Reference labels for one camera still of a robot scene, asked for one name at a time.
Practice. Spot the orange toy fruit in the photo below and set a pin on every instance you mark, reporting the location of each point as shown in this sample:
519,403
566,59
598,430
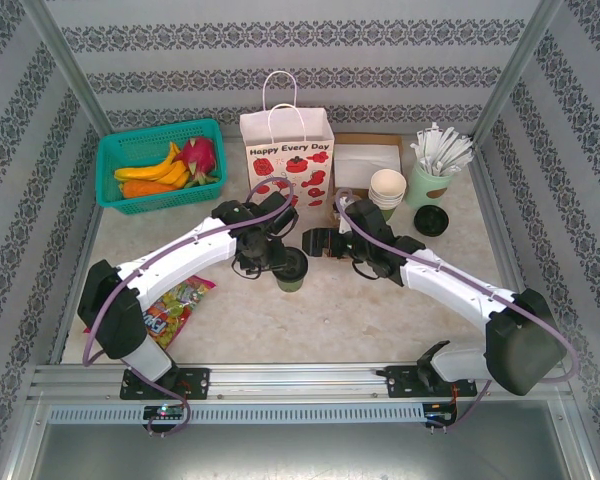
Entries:
147,189

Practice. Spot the grey metal sheet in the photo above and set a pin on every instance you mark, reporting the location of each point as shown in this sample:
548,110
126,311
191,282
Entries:
300,450

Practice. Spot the pink dragon fruit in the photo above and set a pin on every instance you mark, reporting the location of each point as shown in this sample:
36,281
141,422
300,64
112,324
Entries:
200,152

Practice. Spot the colourful fruit candy bag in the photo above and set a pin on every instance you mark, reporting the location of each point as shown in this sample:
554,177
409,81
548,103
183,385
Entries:
180,310

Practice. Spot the brown cardboard napkin box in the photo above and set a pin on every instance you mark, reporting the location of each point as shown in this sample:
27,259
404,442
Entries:
370,137

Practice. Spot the teal plastic basket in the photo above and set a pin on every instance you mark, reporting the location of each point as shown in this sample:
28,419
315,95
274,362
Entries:
130,147

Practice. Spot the yellow banana bunch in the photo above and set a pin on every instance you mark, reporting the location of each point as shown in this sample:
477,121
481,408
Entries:
150,172

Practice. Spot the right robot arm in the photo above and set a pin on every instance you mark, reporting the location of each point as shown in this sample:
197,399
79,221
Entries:
455,285

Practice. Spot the mint green holder cup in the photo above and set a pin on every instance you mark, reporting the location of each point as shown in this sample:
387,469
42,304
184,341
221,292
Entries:
422,190

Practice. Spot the white red-printed paper bag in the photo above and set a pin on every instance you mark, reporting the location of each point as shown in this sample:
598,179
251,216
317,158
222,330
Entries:
275,130

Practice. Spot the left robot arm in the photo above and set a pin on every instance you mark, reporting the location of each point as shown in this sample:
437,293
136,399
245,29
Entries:
180,250

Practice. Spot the aluminium mounting rail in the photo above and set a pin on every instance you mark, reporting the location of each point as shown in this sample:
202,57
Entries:
290,380

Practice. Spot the white paper napkins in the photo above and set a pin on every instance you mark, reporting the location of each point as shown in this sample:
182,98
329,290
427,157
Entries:
360,160

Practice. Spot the white wrapped straw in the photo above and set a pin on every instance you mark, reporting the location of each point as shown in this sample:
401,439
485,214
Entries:
436,140
425,145
462,162
447,145
417,152
460,150

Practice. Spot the aluminium frame post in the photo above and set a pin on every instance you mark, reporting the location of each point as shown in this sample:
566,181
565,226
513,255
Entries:
62,55
520,55

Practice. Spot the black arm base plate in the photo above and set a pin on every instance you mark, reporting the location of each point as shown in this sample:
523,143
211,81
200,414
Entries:
197,382
397,382

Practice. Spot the small circuit board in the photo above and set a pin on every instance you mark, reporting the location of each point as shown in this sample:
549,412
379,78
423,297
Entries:
165,411
440,412

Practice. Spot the aluminium back rail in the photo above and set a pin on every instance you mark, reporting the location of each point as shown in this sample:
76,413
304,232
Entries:
231,139

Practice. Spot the green paper coffee cup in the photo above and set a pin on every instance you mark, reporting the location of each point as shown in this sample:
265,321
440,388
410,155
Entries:
290,286

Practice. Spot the stack of green paper cups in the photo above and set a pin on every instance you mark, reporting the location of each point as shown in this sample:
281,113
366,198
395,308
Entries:
387,182

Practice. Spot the black plastic cup lid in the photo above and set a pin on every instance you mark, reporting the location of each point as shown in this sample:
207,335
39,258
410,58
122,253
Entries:
431,220
297,267

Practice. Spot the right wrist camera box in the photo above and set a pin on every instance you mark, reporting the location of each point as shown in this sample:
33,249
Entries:
365,215

